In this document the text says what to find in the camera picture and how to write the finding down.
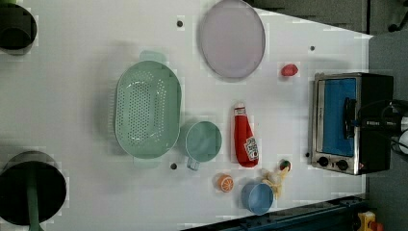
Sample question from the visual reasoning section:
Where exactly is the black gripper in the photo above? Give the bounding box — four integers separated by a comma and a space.
351, 115, 408, 133

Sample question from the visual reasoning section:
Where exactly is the black oven door handle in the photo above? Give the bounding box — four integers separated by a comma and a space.
343, 97, 356, 140

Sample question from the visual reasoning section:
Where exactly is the black toaster oven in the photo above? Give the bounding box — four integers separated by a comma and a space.
311, 72, 394, 175

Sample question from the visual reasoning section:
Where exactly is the black cylinder arm base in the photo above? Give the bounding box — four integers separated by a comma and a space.
0, 151, 67, 226

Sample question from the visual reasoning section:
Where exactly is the toy strawberry near plate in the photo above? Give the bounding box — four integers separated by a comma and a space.
281, 64, 298, 77

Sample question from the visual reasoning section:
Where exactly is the yellow red object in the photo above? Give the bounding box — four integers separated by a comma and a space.
357, 211, 384, 231

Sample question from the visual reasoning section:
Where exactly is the toy peeled banana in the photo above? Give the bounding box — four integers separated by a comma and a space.
262, 167, 290, 199

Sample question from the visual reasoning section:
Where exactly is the red ketchup bottle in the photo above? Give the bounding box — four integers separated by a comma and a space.
234, 102, 259, 167

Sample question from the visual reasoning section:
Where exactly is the blue cup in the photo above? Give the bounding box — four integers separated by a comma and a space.
241, 183, 274, 216

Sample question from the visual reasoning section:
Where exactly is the toy orange half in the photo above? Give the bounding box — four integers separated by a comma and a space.
217, 174, 234, 193

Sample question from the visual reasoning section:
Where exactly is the grey round plate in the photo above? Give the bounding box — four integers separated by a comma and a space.
199, 0, 266, 78

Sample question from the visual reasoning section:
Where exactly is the green oval colander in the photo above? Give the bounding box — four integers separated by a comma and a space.
114, 51, 182, 168

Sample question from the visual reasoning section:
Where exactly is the black cylinder base far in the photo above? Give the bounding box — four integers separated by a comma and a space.
0, 3, 38, 50

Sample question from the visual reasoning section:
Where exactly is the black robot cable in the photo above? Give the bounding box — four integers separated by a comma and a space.
356, 99, 408, 123

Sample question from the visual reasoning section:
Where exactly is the blue metal frame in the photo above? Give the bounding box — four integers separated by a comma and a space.
183, 196, 368, 231

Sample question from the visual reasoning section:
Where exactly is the green cup with handle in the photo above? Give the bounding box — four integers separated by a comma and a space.
184, 121, 222, 171

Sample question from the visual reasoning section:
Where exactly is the green cable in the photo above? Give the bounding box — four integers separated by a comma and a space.
26, 162, 44, 231

